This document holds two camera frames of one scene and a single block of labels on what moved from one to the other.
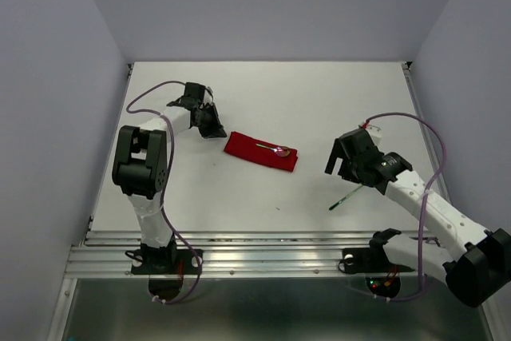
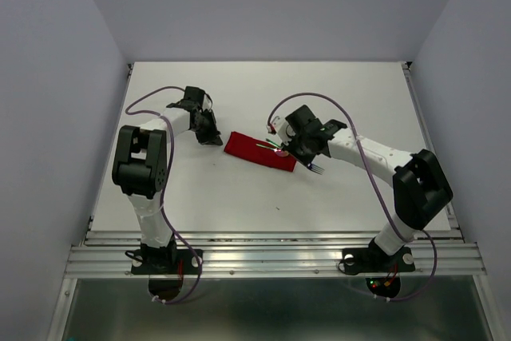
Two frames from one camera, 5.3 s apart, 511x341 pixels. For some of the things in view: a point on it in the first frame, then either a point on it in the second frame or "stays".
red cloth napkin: [246, 147] stays
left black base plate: [166, 261] stays
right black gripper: [338, 152] to [306, 159]
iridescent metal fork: [346, 196] to [311, 167]
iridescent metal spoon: [282, 151] stays
